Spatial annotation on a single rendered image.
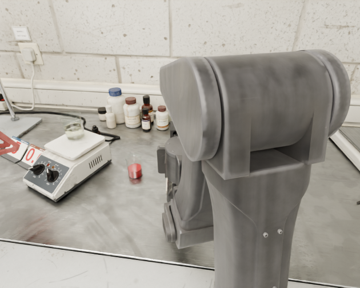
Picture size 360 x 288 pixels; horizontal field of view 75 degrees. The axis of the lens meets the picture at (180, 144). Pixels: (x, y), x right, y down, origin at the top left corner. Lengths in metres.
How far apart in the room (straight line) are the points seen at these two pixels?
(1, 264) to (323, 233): 0.65
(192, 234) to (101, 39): 0.85
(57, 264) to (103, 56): 0.77
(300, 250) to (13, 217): 0.63
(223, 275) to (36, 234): 0.47
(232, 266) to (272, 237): 0.04
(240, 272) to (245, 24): 0.84
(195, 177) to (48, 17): 0.97
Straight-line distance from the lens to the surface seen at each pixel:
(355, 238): 0.65
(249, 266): 0.19
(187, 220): 0.31
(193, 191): 0.27
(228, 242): 0.18
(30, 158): 0.84
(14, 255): 0.61
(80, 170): 0.67
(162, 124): 0.87
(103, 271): 0.51
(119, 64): 1.03
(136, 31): 0.98
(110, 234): 0.56
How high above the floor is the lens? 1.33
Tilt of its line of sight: 33 degrees down
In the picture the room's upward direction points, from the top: straight up
